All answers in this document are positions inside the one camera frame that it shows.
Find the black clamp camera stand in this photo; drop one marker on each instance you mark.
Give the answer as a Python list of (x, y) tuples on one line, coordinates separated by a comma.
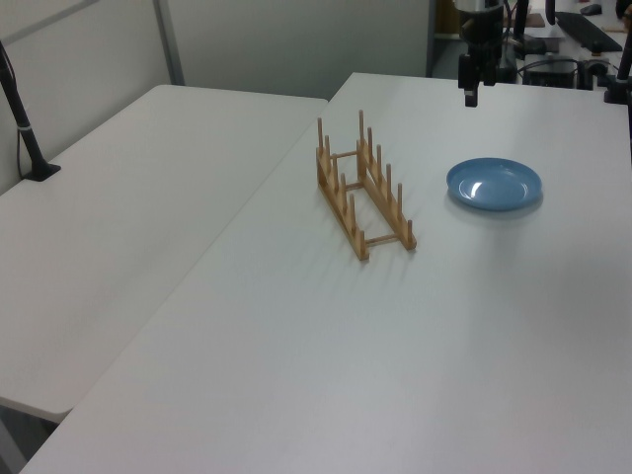
[(619, 74)]

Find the black electronics box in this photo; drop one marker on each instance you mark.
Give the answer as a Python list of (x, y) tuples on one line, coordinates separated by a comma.
[(549, 73)]

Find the grey partition frame post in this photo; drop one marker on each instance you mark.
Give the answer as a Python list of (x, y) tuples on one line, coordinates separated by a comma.
[(169, 42)]

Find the blue round plate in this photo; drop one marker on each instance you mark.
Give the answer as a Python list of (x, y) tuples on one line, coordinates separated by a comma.
[(494, 186)]

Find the black computer keyboard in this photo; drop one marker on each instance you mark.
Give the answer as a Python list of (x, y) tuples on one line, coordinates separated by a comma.
[(590, 30)]

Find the wooden plate rack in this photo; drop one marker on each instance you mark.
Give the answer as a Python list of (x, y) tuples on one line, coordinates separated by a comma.
[(368, 197)]

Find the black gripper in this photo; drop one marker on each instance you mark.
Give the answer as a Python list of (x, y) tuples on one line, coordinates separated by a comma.
[(481, 34)]

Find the black camera stand pole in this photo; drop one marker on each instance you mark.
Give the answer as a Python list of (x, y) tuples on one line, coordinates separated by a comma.
[(20, 118)]

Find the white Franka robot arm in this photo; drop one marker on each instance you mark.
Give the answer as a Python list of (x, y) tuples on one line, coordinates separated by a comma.
[(478, 5)]

